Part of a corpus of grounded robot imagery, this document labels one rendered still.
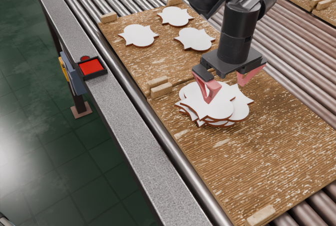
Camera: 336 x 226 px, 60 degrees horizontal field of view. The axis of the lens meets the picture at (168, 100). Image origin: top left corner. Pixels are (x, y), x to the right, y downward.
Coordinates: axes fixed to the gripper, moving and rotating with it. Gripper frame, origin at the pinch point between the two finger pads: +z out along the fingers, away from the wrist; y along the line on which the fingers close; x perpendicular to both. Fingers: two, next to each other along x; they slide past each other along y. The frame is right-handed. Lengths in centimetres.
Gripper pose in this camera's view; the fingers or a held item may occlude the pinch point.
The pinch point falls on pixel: (224, 90)
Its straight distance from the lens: 62.6
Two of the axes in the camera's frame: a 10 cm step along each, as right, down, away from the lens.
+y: 8.2, -3.9, 4.1
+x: -5.7, -5.9, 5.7
